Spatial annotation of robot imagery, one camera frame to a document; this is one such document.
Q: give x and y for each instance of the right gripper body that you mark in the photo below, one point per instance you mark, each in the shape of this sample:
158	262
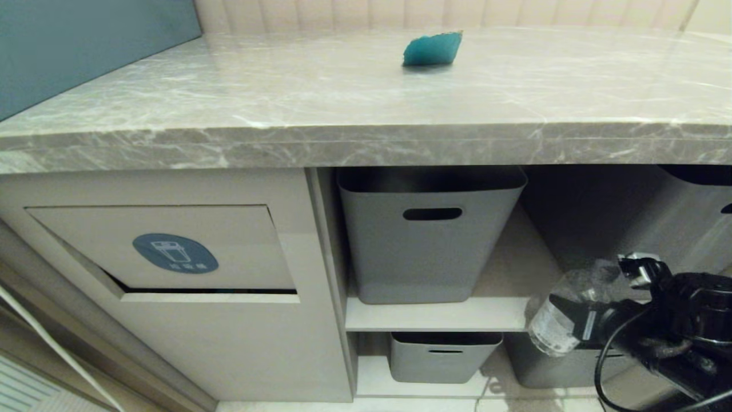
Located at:
607	323

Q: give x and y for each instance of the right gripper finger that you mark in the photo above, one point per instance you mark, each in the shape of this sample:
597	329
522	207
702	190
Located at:
566	304

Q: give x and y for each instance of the clear plastic bottle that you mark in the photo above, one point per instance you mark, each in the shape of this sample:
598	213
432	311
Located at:
550	332

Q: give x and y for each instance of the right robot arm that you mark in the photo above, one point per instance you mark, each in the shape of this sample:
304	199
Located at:
692	326

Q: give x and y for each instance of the small grey storage bin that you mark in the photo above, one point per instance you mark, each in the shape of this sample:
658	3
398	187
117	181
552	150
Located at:
440	363

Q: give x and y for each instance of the large grey storage bin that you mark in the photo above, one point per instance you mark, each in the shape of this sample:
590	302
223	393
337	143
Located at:
417	257

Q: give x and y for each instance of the beige trash bin flap door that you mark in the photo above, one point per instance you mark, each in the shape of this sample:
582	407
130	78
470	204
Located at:
229	252

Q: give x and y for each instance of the blue oval trash sticker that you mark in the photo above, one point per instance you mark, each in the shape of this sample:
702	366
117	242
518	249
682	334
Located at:
175	253

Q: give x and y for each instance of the teal crumpled wrapper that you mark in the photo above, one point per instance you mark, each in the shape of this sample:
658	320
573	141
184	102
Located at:
430	50

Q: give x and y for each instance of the beige cabinet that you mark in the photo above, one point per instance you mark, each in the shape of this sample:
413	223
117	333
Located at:
246	349

